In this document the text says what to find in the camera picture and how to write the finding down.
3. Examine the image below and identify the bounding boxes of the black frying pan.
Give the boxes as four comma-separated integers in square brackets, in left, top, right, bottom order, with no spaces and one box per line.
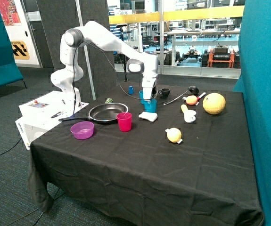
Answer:
[58,103,129,124]

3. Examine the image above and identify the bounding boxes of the yellow toy lemon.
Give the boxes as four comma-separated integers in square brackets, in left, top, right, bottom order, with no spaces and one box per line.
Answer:
[165,128,182,144]

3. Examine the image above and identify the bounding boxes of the black coffee cup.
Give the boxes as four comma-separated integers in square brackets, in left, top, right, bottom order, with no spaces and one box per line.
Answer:
[158,88,171,97]

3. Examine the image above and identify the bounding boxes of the orange toy fruit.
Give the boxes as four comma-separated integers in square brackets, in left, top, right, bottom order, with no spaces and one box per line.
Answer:
[182,95,198,105]

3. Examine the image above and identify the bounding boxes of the small blue bottle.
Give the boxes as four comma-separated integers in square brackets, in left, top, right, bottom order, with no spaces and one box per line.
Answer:
[128,86,134,95]

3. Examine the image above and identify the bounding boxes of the white yellow measuring scoop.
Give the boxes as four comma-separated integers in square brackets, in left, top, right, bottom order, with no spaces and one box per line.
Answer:
[181,105,196,123]

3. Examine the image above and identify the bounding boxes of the black ladle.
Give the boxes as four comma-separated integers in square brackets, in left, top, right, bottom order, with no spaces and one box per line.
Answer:
[163,86,199,105]

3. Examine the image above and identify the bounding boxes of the teal partition wall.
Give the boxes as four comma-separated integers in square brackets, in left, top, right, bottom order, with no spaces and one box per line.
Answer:
[234,0,271,226]

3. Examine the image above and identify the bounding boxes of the small green object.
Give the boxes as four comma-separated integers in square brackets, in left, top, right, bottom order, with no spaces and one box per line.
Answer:
[105,97,113,104]

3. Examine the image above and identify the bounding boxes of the large yellow ball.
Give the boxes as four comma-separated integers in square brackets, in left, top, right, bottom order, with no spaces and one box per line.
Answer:
[203,93,226,115]

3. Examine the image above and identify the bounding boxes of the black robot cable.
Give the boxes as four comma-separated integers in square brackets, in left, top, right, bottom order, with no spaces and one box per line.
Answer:
[71,41,148,118]

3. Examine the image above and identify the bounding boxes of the red plastic cup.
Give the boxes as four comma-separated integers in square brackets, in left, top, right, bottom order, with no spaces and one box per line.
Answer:
[117,112,132,132]

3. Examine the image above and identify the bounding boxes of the red white marker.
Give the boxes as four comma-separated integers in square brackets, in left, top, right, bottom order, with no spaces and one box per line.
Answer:
[197,92,206,101]

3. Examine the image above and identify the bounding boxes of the white cloth-like toy bone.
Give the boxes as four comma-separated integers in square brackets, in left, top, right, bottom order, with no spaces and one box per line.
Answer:
[139,112,158,122]

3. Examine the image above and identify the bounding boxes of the black tablecloth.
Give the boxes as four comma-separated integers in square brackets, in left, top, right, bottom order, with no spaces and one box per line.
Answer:
[27,84,264,226]

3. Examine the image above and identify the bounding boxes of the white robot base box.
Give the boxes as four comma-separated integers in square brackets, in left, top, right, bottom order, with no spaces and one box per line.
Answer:
[15,91,88,150]

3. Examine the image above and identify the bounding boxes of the purple plastic bowl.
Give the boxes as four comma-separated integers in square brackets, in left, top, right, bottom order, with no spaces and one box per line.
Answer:
[70,121,94,140]

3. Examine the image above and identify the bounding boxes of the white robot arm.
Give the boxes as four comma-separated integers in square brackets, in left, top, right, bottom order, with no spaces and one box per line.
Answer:
[51,21,158,116]

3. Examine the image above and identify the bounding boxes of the blue plastic cup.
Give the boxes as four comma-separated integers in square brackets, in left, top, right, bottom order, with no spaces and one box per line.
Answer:
[139,90,144,105]
[144,98,157,113]

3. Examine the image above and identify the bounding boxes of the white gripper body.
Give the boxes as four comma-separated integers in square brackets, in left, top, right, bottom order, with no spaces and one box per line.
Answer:
[142,81,156,100]

